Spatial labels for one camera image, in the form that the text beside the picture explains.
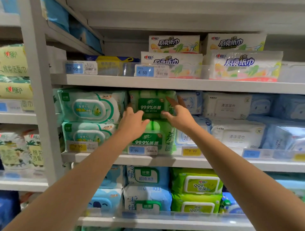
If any floral print tissue pack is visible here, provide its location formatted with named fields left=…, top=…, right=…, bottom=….
left=0, top=131, right=32, bottom=170
left=24, top=133, right=45, bottom=167

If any blue tissue pack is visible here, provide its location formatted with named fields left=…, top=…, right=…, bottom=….
left=44, top=0, right=70, bottom=33
left=69, top=23, right=103, bottom=54

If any person's left hand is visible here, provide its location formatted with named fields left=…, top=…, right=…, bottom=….
left=117, top=106, right=150, bottom=144

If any mint wet wipes pack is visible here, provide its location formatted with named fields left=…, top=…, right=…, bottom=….
left=61, top=122, right=119, bottom=153
left=58, top=89, right=127, bottom=124

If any blue white wipes pack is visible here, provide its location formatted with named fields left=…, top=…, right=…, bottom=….
left=123, top=185, right=172, bottom=213
left=126, top=165, right=171, bottom=188

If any yellow green tissue pack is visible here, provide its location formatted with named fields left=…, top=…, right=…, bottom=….
left=0, top=76, right=33, bottom=100
left=0, top=44, right=28, bottom=77

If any white shelf board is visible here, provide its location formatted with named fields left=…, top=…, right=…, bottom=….
left=0, top=112, right=38, bottom=125
left=61, top=152, right=305, bottom=173
left=76, top=215, right=256, bottom=231
left=0, top=178, right=49, bottom=192
left=51, top=73, right=305, bottom=95
left=45, top=20, right=103, bottom=56

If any person's right forearm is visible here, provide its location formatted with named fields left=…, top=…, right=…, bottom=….
left=188, top=126, right=305, bottom=231

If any person's right hand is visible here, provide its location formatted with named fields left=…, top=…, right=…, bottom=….
left=162, top=96, right=200, bottom=134

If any dark blue pack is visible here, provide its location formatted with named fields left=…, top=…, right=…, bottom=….
left=0, top=190, right=21, bottom=229

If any white shelf upright post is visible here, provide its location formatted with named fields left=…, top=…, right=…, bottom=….
left=19, top=0, right=64, bottom=186

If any small blue wipes pack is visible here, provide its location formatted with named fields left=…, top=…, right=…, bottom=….
left=219, top=192, right=244, bottom=214

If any pale blue wet wipes pack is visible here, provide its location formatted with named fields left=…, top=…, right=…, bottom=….
left=177, top=91, right=203, bottom=115
left=175, top=116, right=212, bottom=146

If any yellow and blue packet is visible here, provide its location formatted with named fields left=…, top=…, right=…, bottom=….
left=85, top=55, right=141, bottom=76

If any white kitchen paper pack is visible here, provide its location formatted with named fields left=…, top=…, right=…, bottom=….
left=204, top=33, right=267, bottom=55
left=149, top=35, right=200, bottom=54
left=207, top=50, right=284, bottom=83
left=141, top=51, right=203, bottom=79

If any lime green wipes pack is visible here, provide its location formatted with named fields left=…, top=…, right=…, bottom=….
left=170, top=167, right=224, bottom=195
left=171, top=193, right=222, bottom=214

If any white wet wipes pack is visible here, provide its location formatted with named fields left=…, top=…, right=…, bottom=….
left=211, top=120, right=266, bottom=149
left=203, top=92, right=252, bottom=120

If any green wet wipes pack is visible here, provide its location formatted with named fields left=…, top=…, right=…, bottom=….
left=128, top=90, right=177, bottom=120
left=124, top=120, right=177, bottom=155

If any light blue cartoon wipes pack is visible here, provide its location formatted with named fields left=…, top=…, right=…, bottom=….
left=262, top=122, right=305, bottom=152
left=272, top=94, right=305, bottom=122
left=248, top=93, right=275, bottom=117

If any person's left forearm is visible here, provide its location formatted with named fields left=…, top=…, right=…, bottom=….
left=2, top=133, right=140, bottom=231

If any sky blue wipes pack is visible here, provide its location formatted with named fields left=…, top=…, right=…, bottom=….
left=100, top=165, right=126, bottom=189
left=88, top=189, right=123, bottom=213

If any blue price tag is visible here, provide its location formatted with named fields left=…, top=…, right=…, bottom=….
left=134, top=64, right=170, bottom=79
left=128, top=145, right=158, bottom=156
left=242, top=149, right=261, bottom=159
left=64, top=61, right=98, bottom=76

